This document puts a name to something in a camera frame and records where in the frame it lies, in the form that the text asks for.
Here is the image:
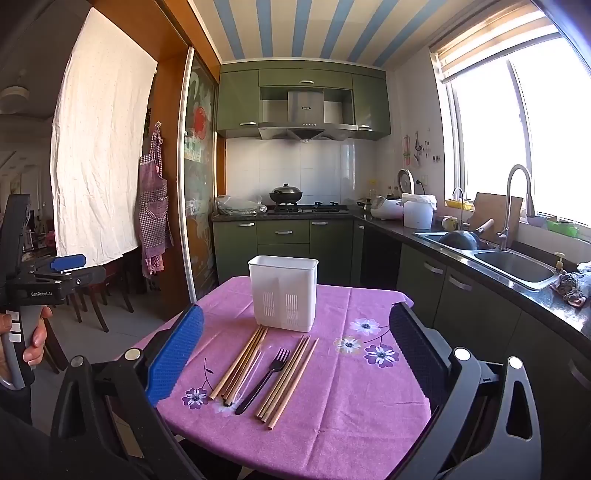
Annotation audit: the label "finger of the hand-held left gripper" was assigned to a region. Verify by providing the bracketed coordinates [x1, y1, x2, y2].
[23, 253, 88, 276]
[34, 266, 107, 292]

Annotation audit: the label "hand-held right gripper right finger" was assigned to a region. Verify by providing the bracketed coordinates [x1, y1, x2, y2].
[389, 302, 542, 480]

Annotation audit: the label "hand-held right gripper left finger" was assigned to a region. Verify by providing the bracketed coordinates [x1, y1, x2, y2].
[50, 304, 205, 480]

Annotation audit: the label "wooden chopstick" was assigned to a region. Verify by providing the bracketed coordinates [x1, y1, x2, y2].
[228, 328, 270, 404]
[210, 326, 262, 400]
[259, 335, 308, 420]
[222, 326, 268, 402]
[255, 335, 305, 417]
[263, 336, 312, 422]

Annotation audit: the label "clear plastic utensil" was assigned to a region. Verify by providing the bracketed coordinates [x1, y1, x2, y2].
[228, 351, 263, 408]

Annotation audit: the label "black plastic fork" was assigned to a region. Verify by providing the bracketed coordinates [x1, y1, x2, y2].
[235, 347, 291, 416]

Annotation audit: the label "white plastic utensil holder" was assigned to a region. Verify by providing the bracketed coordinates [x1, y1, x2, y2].
[248, 255, 319, 333]

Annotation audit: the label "person's left hand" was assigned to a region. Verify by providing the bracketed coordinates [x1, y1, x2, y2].
[0, 305, 54, 381]

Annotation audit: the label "dark wooden chair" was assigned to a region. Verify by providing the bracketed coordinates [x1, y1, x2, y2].
[65, 265, 134, 333]

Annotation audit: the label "purple floral tablecloth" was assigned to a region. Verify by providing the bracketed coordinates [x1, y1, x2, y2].
[130, 276, 432, 480]

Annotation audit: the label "checkered apron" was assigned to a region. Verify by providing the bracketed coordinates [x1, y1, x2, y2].
[137, 122, 174, 278]

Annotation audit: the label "white hanging sheet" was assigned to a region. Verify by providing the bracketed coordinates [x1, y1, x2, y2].
[50, 7, 158, 268]

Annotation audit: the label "black kitchen countertop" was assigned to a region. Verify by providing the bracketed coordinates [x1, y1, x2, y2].
[212, 205, 591, 342]

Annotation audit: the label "round ceiling lamp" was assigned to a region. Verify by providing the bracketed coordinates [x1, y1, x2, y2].
[0, 85, 31, 114]

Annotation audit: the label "steel double sink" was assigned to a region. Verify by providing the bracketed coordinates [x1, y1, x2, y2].
[413, 230, 561, 291]

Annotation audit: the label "white bucket with bag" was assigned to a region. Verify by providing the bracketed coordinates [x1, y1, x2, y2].
[403, 193, 437, 230]

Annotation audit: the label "frosted glass sliding door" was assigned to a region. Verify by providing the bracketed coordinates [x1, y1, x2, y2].
[178, 46, 220, 303]

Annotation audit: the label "white rice cooker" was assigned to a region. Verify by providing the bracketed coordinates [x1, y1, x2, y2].
[370, 195, 406, 220]

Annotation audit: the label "small steel faucet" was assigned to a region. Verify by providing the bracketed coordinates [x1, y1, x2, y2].
[451, 187, 467, 232]

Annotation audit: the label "clear plastic bag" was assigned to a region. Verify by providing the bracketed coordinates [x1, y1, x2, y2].
[215, 195, 267, 216]

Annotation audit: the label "green lower kitchen cabinets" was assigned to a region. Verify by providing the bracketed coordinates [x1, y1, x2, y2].
[212, 217, 591, 462]

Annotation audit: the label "green kitchen cabinets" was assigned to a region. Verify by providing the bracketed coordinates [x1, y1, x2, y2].
[212, 217, 591, 462]
[216, 60, 392, 141]

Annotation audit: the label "wooden cutting board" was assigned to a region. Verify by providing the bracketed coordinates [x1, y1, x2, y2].
[468, 192, 524, 238]

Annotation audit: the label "crumpled dish rag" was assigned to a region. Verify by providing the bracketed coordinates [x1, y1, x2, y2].
[549, 270, 589, 309]

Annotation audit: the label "tall steel faucet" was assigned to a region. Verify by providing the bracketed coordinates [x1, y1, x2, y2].
[498, 165, 536, 251]

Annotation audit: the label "black gas stove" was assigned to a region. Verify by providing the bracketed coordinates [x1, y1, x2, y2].
[267, 202, 350, 215]

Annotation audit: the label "black wok with lid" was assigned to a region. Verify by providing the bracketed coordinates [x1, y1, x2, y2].
[269, 183, 304, 205]

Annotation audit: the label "green plastic basin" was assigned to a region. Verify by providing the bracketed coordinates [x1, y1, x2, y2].
[546, 216, 580, 238]

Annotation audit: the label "kitchen window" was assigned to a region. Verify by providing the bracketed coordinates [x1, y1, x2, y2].
[429, 9, 591, 227]

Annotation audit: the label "green upper kitchen cabinets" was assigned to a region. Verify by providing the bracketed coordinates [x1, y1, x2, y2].
[216, 60, 392, 141]

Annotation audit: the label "steel range hood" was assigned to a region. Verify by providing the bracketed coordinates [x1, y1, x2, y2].
[257, 88, 358, 141]

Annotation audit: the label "striped window blind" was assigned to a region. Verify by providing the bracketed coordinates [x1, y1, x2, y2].
[429, 9, 561, 84]

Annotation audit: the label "hanging wall utensils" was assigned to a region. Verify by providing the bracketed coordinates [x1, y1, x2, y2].
[402, 131, 423, 167]

